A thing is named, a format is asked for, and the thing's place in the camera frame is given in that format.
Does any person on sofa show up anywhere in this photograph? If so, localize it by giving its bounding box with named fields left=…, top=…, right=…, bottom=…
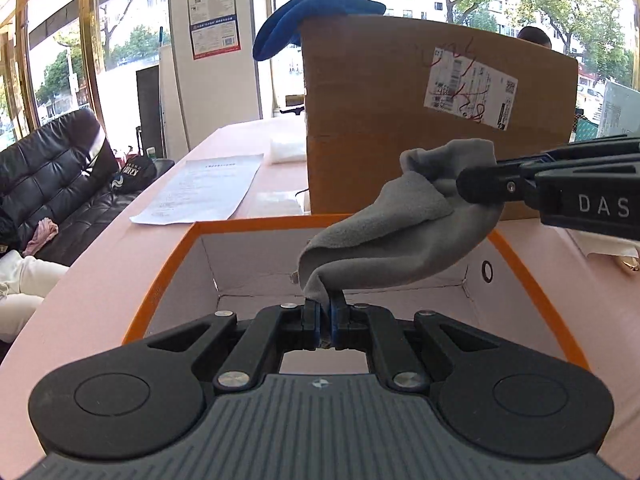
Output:
left=1, top=209, right=68, bottom=344

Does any large brown cardboard box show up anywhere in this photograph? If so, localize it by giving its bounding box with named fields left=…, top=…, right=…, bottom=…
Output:
left=300, top=15, right=578, bottom=214

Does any white cloth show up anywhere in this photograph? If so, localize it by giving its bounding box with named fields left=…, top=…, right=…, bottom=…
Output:
left=567, top=230, right=640, bottom=258

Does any light blue cardboard box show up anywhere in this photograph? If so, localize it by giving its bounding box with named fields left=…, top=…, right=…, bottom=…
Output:
left=597, top=81, right=640, bottom=138

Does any blue cloth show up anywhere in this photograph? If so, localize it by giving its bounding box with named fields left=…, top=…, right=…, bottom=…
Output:
left=253, top=0, right=386, bottom=62

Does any woman in plaid jacket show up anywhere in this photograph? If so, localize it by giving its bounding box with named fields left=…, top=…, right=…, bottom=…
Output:
left=516, top=26, right=552, bottom=49

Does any grey cloth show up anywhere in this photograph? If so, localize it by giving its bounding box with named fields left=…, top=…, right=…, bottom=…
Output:
left=297, top=139, right=503, bottom=308

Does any black leather sofa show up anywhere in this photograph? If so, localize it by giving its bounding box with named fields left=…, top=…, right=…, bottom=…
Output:
left=1, top=108, right=140, bottom=266

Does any gold oval case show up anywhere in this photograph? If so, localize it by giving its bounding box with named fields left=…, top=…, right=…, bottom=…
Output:
left=617, top=256, right=640, bottom=275

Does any black bag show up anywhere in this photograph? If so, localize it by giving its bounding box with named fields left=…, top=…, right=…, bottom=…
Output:
left=110, top=155, right=157, bottom=194

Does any white paper document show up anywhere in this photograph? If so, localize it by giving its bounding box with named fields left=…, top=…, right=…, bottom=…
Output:
left=130, top=155, right=262, bottom=226

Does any wall poster notice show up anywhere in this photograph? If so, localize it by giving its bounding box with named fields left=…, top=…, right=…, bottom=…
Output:
left=188, top=0, right=241, bottom=60

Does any orange shoe box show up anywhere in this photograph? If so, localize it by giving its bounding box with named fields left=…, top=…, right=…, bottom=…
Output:
left=122, top=214, right=590, bottom=370

